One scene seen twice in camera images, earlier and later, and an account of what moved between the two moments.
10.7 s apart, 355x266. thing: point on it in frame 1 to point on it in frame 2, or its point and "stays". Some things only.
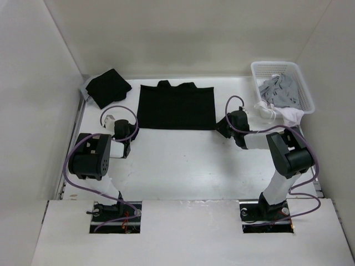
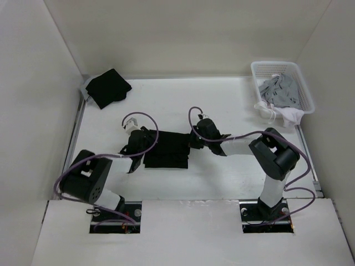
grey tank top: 280,91 stays
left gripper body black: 132,131 to 149,142
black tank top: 182,106 to 171,151
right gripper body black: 224,128 to 196,142
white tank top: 291,117 stays
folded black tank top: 107,88 stays
